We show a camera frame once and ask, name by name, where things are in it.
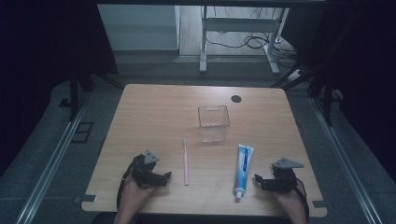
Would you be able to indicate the dark curtain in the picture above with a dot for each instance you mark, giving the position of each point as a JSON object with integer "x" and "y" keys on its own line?
{"x": 364, "y": 77}
{"x": 40, "y": 62}

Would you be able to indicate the person's left hand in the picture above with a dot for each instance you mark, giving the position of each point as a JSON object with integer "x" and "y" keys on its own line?
{"x": 132, "y": 196}

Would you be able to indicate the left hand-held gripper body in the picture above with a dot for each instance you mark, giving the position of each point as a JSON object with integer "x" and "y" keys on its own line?
{"x": 141, "y": 174}

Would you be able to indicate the person's right hand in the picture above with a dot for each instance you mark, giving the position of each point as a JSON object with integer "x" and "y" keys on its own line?
{"x": 295, "y": 202}

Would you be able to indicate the aluminium floor rail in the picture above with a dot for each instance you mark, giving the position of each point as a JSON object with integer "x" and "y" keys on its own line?
{"x": 53, "y": 158}
{"x": 339, "y": 155}

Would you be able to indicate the white metal desk frame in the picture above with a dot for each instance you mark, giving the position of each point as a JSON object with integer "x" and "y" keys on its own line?
{"x": 239, "y": 24}

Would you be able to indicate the white blue toothpaste tube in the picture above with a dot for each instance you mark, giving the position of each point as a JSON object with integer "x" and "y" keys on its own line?
{"x": 243, "y": 171}

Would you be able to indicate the clear plastic box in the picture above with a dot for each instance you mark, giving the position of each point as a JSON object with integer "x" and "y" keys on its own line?
{"x": 214, "y": 124}

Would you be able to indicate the white cabinet panel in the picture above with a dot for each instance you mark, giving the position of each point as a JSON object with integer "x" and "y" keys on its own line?
{"x": 138, "y": 26}

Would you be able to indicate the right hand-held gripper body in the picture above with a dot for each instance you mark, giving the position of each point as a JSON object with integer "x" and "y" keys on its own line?
{"x": 285, "y": 180}

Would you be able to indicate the white power strip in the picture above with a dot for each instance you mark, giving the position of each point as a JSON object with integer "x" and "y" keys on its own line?
{"x": 295, "y": 75}

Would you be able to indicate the pink toothbrush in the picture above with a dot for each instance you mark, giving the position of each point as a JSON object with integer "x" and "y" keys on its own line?
{"x": 186, "y": 165}

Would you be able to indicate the black floor socket frame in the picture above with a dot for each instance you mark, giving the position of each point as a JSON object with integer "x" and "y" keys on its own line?
{"x": 82, "y": 132}

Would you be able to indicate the black metal stand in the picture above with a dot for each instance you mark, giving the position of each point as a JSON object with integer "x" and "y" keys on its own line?
{"x": 327, "y": 93}
{"x": 74, "y": 93}

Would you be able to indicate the black round table grommet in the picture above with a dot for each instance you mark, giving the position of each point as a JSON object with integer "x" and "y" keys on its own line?
{"x": 236, "y": 99}

